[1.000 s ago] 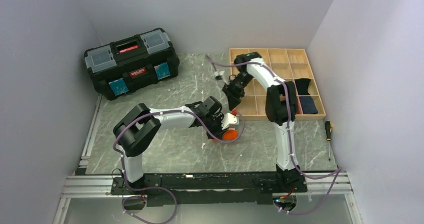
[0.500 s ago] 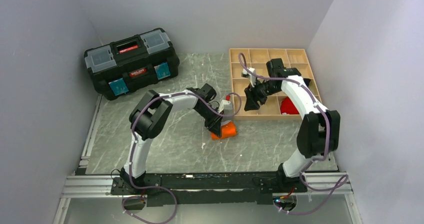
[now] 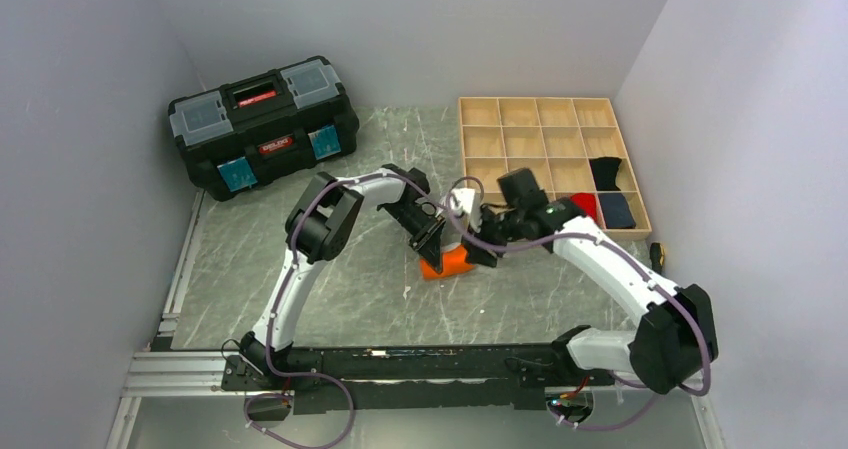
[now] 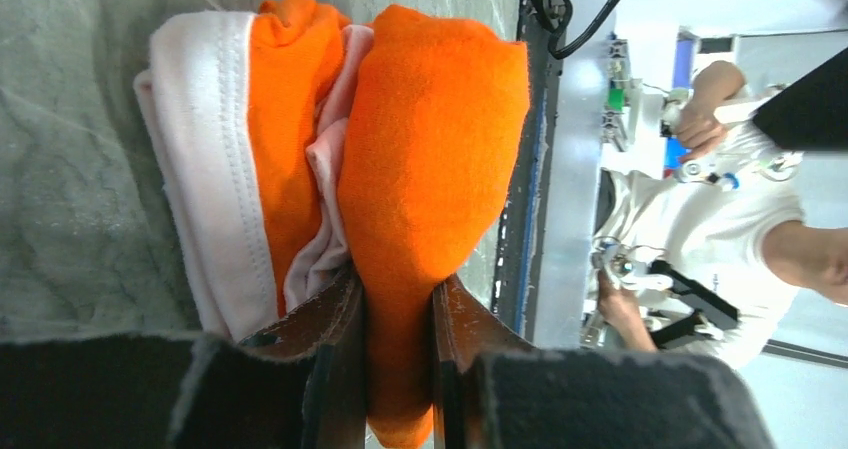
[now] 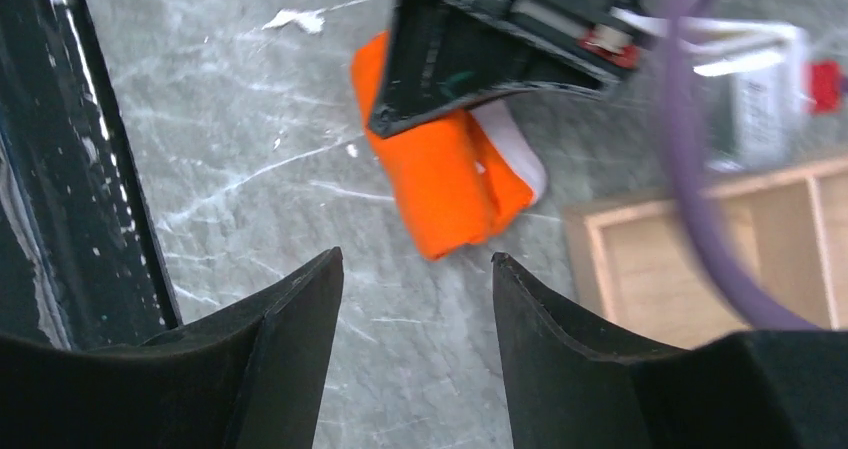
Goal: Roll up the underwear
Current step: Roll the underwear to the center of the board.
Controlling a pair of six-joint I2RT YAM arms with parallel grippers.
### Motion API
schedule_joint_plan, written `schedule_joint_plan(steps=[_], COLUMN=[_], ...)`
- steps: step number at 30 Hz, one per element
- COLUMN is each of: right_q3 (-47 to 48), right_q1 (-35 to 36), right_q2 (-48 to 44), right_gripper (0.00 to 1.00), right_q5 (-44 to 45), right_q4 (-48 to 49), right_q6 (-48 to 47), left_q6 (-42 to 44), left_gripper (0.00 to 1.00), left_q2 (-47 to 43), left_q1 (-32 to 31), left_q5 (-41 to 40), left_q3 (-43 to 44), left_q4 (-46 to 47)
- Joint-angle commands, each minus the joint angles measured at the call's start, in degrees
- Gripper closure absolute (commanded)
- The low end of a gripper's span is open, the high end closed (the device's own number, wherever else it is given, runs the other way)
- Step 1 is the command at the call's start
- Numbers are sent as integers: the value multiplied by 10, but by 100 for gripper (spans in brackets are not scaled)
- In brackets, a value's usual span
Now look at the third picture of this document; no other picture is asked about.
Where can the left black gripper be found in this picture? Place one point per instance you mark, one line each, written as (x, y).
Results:
(430, 245)

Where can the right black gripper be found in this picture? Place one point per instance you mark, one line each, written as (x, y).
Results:
(478, 254)

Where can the orange underwear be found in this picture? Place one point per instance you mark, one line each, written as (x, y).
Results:
(453, 259)

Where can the wooden compartment tray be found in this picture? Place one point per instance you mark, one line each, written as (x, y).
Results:
(554, 137)

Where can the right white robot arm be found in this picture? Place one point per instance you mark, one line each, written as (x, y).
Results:
(674, 341)

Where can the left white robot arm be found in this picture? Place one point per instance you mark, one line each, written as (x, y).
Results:
(318, 229)

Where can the red rolled underwear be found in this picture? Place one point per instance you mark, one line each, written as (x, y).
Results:
(587, 203)

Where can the dark blue rolled underwear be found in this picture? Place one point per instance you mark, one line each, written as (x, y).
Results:
(616, 211)

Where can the black rolled underwear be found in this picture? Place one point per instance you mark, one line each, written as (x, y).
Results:
(605, 172)

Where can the yellow black screwdriver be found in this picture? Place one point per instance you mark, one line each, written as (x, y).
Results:
(657, 256)

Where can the black plastic toolbox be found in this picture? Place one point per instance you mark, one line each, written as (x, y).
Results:
(249, 133)

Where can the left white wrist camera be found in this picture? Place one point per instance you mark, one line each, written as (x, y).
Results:
(437, 205)

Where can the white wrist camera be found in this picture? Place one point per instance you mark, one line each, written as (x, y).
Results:
(465, 203)
(437, 205)

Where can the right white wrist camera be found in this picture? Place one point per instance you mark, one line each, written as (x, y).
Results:
(465, 203)

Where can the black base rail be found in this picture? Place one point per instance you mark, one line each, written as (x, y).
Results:
(518, 376)

